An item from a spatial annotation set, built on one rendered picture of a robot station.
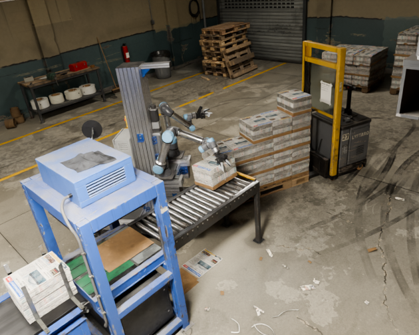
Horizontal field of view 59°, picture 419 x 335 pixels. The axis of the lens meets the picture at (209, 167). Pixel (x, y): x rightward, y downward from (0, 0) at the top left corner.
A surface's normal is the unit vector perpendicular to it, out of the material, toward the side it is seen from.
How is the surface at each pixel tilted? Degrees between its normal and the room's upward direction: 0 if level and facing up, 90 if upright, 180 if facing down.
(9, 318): 0
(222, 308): 0
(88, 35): 90
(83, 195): 90
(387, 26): 90
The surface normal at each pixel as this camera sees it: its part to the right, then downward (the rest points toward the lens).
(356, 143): 0.40, 0.41
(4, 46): 0.72, 0.27
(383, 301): -0.10, -0.87
